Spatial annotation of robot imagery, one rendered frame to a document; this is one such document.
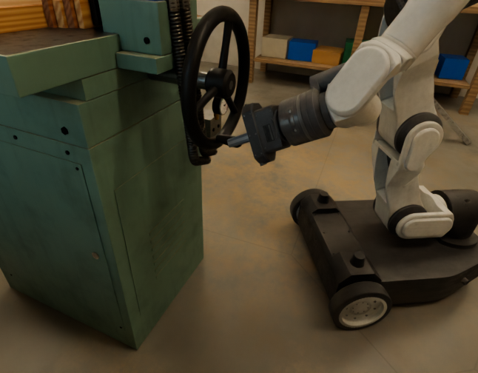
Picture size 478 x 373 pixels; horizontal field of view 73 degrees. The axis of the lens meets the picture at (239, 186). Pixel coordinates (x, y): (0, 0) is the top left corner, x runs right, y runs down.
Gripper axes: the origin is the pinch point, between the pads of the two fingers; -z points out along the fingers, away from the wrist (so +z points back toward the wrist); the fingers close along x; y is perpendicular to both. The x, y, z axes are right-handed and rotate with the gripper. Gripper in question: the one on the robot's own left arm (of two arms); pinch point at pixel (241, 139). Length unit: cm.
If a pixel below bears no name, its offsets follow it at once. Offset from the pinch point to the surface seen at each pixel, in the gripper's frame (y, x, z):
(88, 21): 11.7, 31.6, -19.8
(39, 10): 18.0, 34.8, -24.8
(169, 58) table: 6.9, 18.9, -6.6
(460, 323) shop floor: -67, -82, 26
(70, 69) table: 22.8, 18.9, -14.8
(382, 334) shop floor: -47, -75, 4
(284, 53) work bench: -278, 87, -84
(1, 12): 25.3, 32.6, -24.7
